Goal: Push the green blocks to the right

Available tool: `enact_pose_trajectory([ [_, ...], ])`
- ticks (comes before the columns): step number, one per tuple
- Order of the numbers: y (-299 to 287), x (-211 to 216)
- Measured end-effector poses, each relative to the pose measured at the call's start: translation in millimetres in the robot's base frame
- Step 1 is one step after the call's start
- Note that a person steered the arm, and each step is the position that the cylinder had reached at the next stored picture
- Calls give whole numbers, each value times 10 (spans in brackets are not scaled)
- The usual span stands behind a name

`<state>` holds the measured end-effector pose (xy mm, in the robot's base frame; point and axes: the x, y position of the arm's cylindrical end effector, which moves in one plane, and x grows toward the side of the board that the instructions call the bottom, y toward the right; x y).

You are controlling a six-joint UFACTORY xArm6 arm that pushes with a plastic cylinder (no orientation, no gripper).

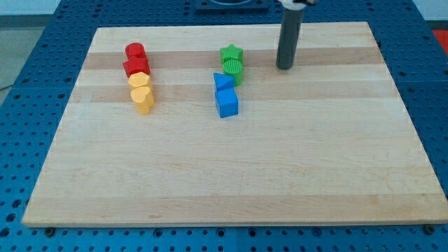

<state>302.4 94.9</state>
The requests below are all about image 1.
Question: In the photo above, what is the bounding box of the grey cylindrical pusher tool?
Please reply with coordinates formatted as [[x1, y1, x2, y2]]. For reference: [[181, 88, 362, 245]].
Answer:
[[276, 9, 304, 70]]

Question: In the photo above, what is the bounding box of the yellow heart block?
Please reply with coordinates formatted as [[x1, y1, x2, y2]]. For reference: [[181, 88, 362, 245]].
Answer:
[[130, 86, 155, 115]]

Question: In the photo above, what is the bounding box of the yellow hexagon block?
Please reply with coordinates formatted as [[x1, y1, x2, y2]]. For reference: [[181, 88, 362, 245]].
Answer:
[[128, 72, 153, 90]]

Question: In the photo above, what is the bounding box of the green star block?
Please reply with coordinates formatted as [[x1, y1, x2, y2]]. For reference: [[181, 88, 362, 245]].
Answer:
[[220, 44, 244, 64]]

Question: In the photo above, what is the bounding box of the green cylinder block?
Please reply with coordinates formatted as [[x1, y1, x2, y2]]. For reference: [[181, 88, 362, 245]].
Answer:
[[223, 59, 244, 86]]

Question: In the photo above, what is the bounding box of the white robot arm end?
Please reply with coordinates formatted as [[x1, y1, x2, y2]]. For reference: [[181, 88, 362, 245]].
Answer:
[[278, 0, 319, 11]]

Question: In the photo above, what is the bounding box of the red cylinder block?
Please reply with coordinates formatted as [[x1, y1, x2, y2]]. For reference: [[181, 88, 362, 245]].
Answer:
[[125, 43, 146, 59]]

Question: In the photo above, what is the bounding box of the wooden board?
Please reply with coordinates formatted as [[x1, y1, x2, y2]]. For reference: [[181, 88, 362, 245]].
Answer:
[[22, 22, 447, 228]]

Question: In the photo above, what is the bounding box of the red star block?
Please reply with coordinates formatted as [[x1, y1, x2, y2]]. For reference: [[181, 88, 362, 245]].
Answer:
[[122, 57, 151, 78]]

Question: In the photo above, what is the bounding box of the blue triangle block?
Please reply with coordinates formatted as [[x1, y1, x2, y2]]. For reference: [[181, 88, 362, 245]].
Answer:
[[213, 73, 235, 91]]

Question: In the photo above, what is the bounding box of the blue cube block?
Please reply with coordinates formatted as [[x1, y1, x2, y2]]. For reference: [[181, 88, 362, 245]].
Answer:
[[215, 88, 239, 118]]

